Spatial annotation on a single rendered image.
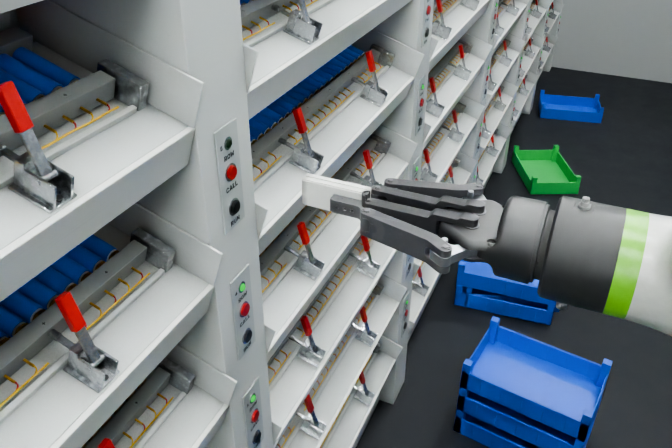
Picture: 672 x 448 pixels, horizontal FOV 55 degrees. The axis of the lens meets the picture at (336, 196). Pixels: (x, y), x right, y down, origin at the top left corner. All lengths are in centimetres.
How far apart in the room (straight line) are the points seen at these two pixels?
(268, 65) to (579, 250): 40
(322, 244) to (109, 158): 57
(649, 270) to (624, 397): 145
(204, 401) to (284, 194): 28
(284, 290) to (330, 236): 16
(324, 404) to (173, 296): 68
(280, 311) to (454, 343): 111
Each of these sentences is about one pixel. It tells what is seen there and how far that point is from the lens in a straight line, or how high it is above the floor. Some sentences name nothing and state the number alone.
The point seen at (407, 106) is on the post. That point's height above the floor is 86.
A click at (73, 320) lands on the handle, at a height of 100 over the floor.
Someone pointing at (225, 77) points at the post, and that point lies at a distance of 66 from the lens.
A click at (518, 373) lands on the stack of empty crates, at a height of 16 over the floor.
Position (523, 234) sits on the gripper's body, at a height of 107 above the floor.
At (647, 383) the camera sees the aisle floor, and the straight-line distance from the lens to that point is 206.
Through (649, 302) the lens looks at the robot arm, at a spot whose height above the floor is 104.
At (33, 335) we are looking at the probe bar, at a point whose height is 97.
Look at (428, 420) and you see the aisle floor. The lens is 180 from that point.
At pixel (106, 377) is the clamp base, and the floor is 93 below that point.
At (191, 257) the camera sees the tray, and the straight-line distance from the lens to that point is 71.
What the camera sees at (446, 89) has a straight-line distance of 172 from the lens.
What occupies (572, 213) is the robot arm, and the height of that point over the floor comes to 109.
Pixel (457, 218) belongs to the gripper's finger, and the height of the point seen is 106.
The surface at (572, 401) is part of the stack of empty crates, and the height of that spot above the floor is 16.
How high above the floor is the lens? 137
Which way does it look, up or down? 31 degrees down
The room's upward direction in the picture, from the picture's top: straight up
